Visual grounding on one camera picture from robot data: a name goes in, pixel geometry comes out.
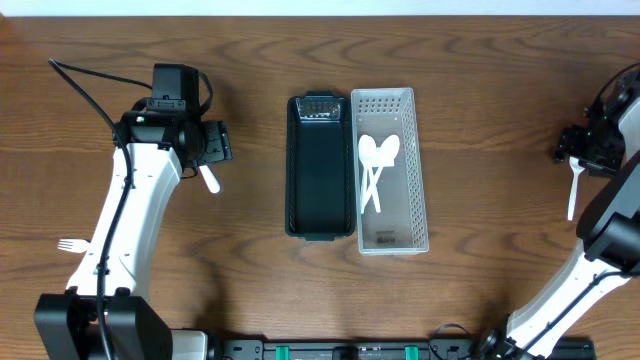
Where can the white plastic fork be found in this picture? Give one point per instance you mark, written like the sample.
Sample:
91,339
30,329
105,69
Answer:
73,245

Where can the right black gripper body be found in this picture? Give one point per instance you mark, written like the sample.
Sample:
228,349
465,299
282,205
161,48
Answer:
570,150

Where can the white plastic spoon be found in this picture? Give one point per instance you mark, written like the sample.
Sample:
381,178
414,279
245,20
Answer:
577,169
210,179
369,158
387,151

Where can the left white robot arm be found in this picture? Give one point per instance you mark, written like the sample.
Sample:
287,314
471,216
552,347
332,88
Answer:
105,311

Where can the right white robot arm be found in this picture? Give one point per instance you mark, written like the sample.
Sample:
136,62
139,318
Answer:
605,258

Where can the clear white plastic basket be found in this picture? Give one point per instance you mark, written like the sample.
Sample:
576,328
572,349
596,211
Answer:
401,226

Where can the dark green plastic basket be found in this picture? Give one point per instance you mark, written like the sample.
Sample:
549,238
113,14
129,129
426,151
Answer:
320,193

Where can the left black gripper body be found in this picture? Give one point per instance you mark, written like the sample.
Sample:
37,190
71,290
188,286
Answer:
216,142

